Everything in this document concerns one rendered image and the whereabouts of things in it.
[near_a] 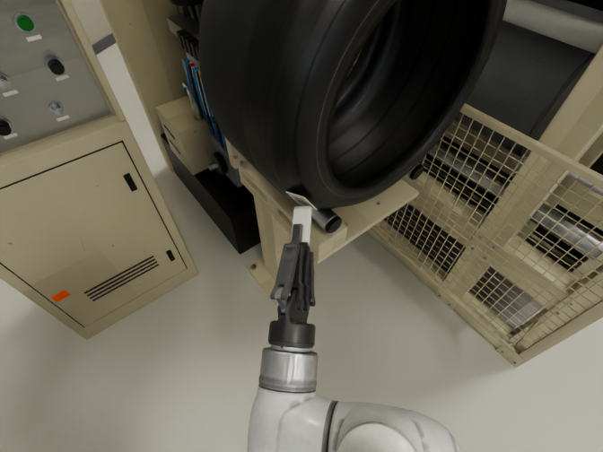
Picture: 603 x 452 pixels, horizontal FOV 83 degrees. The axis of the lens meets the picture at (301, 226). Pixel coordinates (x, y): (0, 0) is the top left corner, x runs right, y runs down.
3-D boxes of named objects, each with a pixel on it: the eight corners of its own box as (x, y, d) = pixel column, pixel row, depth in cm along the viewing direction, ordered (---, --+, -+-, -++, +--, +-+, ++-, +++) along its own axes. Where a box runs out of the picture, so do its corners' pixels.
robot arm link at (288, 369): (275, 378, 59) (278, 342, 60) (325, 386, 55) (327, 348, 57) (247, 385, 51) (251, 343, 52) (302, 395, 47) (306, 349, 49)
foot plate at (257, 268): (245, 267, 173) (245, 265, 172) (288, 240, 184) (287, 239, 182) (275, 306, 160) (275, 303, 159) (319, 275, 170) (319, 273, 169)
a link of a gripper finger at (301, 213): (292, 245, 60) (290, 244, 59) (295, 207, 62) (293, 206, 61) (307, 245, 58) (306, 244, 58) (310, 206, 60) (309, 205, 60)
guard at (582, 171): (343, 204, 160) (364, 54, 105) (345, 203, 160) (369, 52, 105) (519, 360, 116) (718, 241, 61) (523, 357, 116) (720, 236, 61)
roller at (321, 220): (258, 138, 92) (256, 152, 95) (244, 141, 90) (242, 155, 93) (345, 215, 75) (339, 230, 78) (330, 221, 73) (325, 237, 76)
